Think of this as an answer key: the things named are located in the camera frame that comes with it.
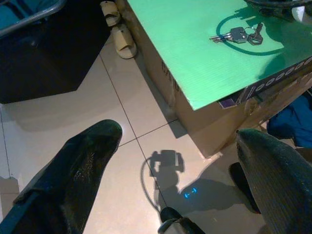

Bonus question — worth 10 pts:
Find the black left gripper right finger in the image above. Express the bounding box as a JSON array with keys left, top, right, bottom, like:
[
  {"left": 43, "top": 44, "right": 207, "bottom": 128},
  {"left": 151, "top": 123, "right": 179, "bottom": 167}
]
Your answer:
[{"left": 235, "top": 129, "right": 312, "bottom": 234}]

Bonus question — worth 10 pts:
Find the large brown cardboard box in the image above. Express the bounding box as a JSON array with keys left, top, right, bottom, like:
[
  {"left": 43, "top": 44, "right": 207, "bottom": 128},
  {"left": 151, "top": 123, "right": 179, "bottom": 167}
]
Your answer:
[{"left": 117, "top": 0, "right": 312, "bottom": 159}]

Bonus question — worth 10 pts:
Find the green corrugated plastic sheet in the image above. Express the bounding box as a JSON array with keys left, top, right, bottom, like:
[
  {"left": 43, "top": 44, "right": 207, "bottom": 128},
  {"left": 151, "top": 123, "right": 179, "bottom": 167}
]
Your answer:
[{"left": 126, "top": 0, "right": 312, "bottom": 112}]

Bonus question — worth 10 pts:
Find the black left robot leg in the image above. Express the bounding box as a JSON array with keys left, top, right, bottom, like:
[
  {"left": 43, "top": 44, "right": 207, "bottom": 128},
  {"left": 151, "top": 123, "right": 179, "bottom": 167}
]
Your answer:
[{"left": 157, "top": 206, "right": 207, "bottom": 234}]

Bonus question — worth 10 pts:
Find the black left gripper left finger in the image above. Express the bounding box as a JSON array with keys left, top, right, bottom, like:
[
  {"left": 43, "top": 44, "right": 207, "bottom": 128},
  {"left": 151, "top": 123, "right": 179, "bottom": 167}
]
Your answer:
[{"left": 0, "top": 119, "right": 123, "bottom": 234}]

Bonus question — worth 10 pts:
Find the black hexagonal box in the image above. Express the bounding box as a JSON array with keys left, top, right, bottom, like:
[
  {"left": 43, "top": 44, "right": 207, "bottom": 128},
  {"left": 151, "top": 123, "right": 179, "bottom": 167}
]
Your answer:
[{"left": 0, "top": 0, "right": 115, "bottom": 104}]

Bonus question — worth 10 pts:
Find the silver key bunch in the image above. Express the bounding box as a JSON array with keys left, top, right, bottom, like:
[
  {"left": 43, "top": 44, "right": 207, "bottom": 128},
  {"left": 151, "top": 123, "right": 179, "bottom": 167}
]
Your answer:
[{"left": 209, "top": 23, "right": 264, "bottom": 46}]

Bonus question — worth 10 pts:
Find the beige slipper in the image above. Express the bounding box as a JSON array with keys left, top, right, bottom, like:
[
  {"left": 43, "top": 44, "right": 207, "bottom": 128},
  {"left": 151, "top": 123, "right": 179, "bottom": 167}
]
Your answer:
[
  {"left": 100, "top": 0, "right": 120, "bottom": 27},
  {"left": 113, "top": 24, "right": 137, "bottom": 59}
]

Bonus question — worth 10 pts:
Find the blue cloth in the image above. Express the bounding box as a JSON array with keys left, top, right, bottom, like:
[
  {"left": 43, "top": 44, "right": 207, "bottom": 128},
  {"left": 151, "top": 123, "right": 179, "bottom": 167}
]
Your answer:
[{"left": 267, "top": 94, "right": 312, "bottom": 148}]

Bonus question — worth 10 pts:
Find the purple printed box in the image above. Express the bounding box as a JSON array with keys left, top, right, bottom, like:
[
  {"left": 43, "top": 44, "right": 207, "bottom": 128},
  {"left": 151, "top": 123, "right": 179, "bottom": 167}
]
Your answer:
[{"left": 218, "top": 57, "right": 312, "bottom": 109}]

